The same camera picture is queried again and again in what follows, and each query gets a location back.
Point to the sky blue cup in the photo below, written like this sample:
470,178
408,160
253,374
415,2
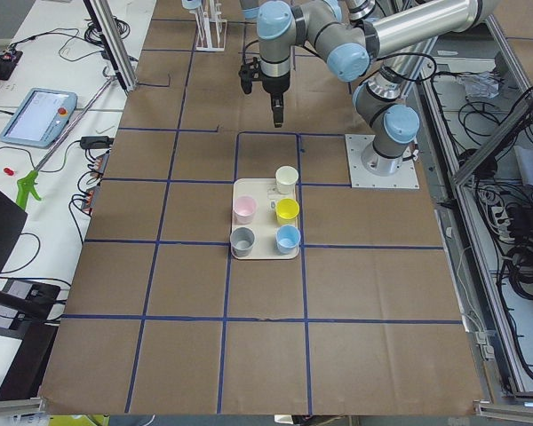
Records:
287,239

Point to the yellow cup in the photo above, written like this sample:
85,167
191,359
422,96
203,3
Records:
287,211

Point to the light blue cup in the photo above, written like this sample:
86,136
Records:
191,5

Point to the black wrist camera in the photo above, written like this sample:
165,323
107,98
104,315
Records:
249,73

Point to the white wire cup rack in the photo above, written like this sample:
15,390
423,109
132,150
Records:
211,27

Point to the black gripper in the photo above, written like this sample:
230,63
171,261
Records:
276,85

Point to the aluminium frame post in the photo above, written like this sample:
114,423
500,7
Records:
104,21

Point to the black power adapter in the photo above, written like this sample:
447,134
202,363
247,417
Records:
95,142

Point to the reacher grabber tool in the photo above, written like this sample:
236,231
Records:
27,185

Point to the pink cup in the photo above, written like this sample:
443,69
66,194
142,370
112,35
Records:
244,209

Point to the cream white cup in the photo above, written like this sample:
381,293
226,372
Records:
286,178

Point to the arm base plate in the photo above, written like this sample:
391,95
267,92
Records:
368,170

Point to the blue teach pendant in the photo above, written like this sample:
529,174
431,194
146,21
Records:
40,118

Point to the beige cup tray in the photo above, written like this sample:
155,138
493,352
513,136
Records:
264,225

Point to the grey cup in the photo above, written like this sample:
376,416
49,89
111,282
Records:
242,241

